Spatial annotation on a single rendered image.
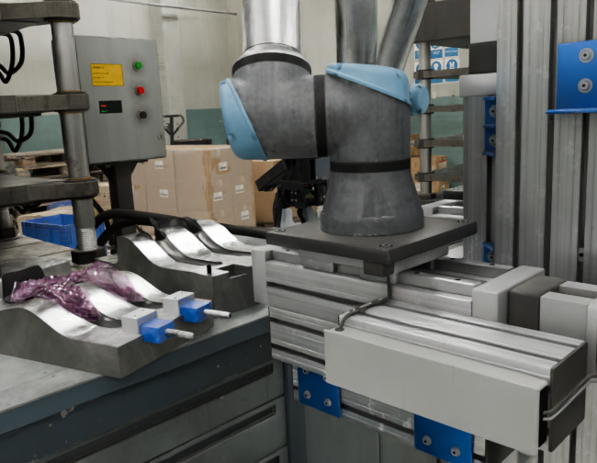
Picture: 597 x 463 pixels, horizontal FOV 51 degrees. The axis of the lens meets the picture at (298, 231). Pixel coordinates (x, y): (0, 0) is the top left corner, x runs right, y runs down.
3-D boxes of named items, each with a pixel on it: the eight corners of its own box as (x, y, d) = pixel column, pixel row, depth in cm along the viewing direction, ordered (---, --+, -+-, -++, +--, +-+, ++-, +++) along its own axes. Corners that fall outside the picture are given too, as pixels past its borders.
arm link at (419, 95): (409, 116, 145) (369, 118, 152) (432, 115, 154) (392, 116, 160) (409, 82, 144) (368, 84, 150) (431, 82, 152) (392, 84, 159)
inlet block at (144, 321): (203, 345, 104) (201, 315, 103) (185, 356, 100) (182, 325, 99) (143, 336, 110) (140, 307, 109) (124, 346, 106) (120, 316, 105)
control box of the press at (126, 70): (197, 440, 235) (163, 37, 207) (125, 476, 214) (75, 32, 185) (164, 422, 250) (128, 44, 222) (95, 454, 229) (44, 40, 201)
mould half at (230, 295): (303, 288, 145) (300, 232, 142) (215, 319, 127) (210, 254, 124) (179, 260, 179) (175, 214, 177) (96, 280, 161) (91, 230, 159)
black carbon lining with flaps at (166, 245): (265, 262, 143) (263, 221, 142) (209, 277, 132) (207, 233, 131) (178, 244, 168) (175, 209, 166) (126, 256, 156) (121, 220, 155)
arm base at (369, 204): (444, 222, 91) (444, 154, 89) (382, 241, 81) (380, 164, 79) (362, 214, 102) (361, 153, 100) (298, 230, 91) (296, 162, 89)
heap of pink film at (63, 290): (153, 297, 123) (150, 259, 122) (86, 326, 108) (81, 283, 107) (61, 286, 135) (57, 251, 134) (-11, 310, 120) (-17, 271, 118)
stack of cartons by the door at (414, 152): (450, 198, 799) (450, 132, 783) (438, 201, 775) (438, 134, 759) (393, 195, 854) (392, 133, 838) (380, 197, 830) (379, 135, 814)
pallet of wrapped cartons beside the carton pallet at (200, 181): (266, 242, 584) (260, 142, 566) (205, 261, 521) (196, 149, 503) (176, 232, 656) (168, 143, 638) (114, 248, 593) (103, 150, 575)
